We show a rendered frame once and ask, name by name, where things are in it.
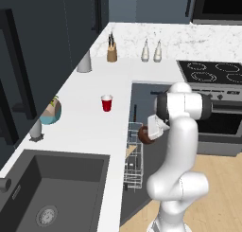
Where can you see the black hob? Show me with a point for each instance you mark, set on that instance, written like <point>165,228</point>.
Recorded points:
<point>211,72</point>

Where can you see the dark cylindrical sink knob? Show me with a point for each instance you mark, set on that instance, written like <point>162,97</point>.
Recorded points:
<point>4,184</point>

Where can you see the grey tap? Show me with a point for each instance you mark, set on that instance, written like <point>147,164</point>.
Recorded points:
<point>36,130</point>

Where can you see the dark grey dishwasher door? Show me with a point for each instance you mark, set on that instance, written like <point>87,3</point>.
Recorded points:
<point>138,204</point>

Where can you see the brown bowl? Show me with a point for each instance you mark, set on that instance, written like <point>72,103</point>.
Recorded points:
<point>144,136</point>

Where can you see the black microwave oven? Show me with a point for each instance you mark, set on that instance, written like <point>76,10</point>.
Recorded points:
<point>220,5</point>

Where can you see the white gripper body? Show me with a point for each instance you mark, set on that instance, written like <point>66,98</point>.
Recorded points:
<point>154,128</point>

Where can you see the steel oven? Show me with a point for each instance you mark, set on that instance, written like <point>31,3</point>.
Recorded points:
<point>225,128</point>

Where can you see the dark tall cupboard run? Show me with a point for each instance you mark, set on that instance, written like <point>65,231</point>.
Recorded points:
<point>47,43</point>

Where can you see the wooden knife block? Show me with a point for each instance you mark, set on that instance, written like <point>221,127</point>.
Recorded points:
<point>112,52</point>

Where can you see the red cup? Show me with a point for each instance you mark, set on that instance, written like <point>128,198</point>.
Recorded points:
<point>107,104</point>

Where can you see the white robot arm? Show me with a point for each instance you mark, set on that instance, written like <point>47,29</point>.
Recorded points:
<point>178,153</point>

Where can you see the blue-grey wall cupboard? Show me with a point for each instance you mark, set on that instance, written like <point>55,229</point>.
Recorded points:
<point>148,5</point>

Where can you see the blue round patterned plate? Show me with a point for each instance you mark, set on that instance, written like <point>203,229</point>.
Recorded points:
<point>50,112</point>

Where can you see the dark grey sink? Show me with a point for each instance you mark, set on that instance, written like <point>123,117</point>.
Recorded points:
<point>63,191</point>

